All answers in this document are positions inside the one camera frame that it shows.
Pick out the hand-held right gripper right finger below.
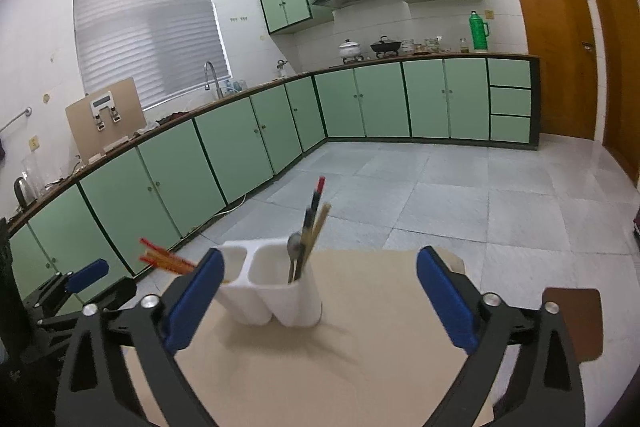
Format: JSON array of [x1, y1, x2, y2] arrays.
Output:
[[416, 246, 586, 427]]

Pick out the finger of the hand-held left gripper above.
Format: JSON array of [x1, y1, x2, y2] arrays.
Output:
[[95, 277, 137, 314], [65, 258, 110, 296]]

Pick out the black wok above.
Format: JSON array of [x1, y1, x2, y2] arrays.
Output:
[[370, 36, 403, 58]]

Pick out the metal wall rail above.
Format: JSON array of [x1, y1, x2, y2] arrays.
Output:
[[0, 107, 32, 134]]

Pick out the white device on board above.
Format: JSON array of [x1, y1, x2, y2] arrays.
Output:
[[90, 91, 124, 132]]

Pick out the grey window blind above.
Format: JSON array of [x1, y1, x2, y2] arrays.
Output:
[[73, 0, 232, 110]]

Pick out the green base kitchen cabinets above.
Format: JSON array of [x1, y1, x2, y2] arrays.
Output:
[[7, 56, 541, 293]]

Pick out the row of glass jars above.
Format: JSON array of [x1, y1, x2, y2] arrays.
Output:
[[402, 37, 471, 56]]

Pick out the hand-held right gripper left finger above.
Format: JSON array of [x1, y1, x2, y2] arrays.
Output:
[[55, 247, 226, 427]]

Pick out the metal electric kettle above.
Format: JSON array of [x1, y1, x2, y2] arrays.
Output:
[[13, 177, 39, 208]]

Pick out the brown cardboard panel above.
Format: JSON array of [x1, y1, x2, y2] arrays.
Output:
[[65, 77, 147, 164]]

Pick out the green thermos flask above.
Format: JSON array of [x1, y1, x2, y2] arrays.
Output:
[[468, 11, 490, 53]]

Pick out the brown chair seat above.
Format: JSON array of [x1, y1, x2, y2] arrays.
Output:
[[542, 288, 602, 364]]

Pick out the plain wooden chopstick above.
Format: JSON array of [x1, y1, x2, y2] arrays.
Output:
[[299, 203, 328, 280], [303, 204, 332, 258]]

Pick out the metal spoon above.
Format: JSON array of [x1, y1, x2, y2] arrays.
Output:
[[286, 232, 304, 284]]

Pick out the white plastic utensil holder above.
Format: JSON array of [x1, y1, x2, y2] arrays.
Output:
[[209, 238, 323, 328]]

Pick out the metal sink faucet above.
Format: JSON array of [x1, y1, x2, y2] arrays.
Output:
[[203, 61, 225, 100]]

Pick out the white cooking pot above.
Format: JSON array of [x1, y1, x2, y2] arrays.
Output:
[[339, 39, 364, 62]]

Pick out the black chopstick silver band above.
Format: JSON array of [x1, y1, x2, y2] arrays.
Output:
[[295, 207, 314, 282]]

